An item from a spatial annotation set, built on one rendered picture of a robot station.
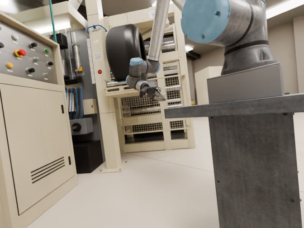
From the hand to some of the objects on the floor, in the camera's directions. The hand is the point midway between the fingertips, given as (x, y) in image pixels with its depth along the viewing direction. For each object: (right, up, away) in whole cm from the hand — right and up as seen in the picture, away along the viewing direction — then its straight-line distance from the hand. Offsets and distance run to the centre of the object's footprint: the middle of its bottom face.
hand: (163, 99), depth 94 cm
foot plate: (-50, -70, +69) cm, 110 cm away
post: (-50, -70, +69) cm, 110 cm away
